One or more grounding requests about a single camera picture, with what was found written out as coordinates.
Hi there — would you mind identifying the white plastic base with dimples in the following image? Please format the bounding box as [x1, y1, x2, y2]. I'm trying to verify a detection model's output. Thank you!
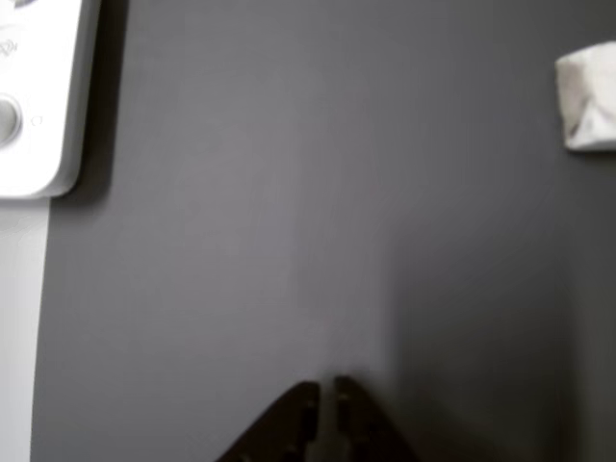
[0, 0, 103, 199]

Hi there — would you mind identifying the dark grey table mat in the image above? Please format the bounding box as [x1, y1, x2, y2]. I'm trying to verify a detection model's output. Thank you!
[28, 0, 616, 462]

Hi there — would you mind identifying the white block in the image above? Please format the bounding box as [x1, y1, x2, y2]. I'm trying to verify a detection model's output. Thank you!
[554, 40, 616, 153]

